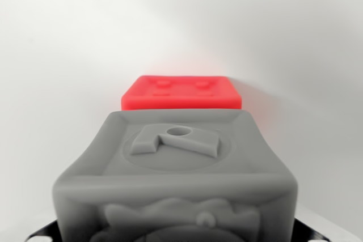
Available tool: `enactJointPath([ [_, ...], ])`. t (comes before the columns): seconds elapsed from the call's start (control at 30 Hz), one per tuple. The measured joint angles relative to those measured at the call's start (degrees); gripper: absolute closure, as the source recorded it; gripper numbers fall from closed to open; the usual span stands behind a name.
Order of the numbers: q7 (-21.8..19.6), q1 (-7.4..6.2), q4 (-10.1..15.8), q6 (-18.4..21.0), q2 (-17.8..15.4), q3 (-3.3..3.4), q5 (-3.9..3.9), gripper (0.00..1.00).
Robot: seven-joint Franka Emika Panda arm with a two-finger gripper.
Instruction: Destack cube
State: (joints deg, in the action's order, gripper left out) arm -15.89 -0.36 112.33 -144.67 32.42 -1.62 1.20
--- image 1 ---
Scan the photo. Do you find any grey embossed cube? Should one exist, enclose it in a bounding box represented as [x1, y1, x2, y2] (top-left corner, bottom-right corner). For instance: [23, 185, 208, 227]
[52, 109, 298, 242]

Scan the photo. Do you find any red embossed cube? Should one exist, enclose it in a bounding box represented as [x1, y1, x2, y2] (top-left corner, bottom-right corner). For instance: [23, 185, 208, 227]
[120, 75, 243, 111]

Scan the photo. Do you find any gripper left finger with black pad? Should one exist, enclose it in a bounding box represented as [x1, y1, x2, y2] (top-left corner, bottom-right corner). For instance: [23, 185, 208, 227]
[27, 219, 62, 242]

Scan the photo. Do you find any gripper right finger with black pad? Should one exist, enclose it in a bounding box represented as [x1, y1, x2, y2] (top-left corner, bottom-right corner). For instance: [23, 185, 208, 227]
[293, 216, 330, 242]

